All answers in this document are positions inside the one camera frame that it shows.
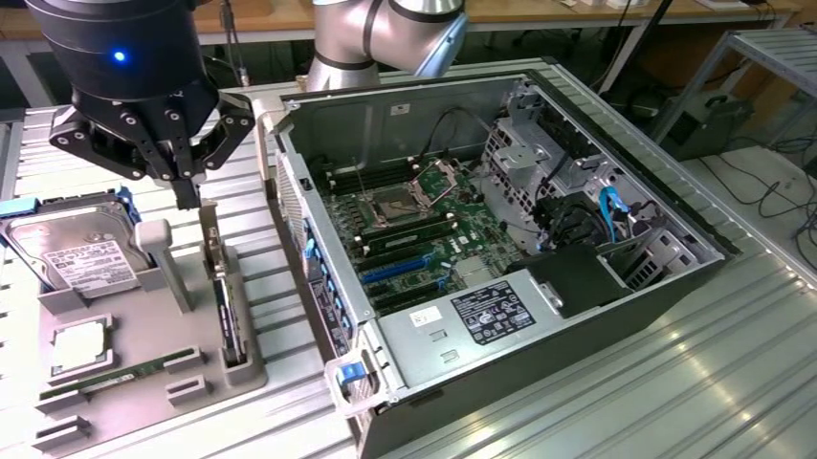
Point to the black plastic fan shroud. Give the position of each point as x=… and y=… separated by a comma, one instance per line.
x=568, y=282

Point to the blue disk carrier bracket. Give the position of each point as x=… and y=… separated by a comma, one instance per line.
x=125, y=205

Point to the silver CPU chip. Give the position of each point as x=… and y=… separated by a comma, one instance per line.
x=79, y=346

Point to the green RAM stick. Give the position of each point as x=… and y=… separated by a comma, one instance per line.
x=115, y=378

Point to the blue case latch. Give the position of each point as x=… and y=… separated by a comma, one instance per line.
x=349, y=373

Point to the thin metal locking lever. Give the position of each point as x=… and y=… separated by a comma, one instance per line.
x=362, y=179

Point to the black box on floor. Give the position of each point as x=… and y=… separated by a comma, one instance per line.
x=710, y=126

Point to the open black PC case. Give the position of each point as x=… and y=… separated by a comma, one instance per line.
x=511, y=229

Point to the wooden desk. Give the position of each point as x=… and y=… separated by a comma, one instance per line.
x=575, y=14

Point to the metal disk bay cage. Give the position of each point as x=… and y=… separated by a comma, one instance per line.
x=520, y=138

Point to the grey parts rack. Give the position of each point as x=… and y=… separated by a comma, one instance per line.
x=141, y=363

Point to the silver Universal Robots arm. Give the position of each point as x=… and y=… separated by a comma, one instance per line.
x=384, y=33

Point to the graphics card with metal bracket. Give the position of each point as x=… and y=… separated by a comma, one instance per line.
x=221, y=287

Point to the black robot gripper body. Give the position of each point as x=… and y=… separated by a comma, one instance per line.
x=122, y=52

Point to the silver hard disk drive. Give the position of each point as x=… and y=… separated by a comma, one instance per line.
x=70, y=248

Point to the metal socket cover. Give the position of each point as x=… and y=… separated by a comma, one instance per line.
x=437, y=179

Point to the green motherboard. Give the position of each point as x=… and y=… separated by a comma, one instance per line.
x=421, y=239

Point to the CPU socket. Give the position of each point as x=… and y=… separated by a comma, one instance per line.
x=393, y=205

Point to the blue expansion slot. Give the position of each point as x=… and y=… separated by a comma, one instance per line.
x=394, y=269

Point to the dark installed RAM stick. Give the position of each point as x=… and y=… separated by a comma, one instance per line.
x=405, y=234

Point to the grey metal shelf frame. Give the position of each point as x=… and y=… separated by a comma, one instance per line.
x=754, y=62

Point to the grey power supply unit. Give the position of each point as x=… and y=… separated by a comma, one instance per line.
x=467, y=334

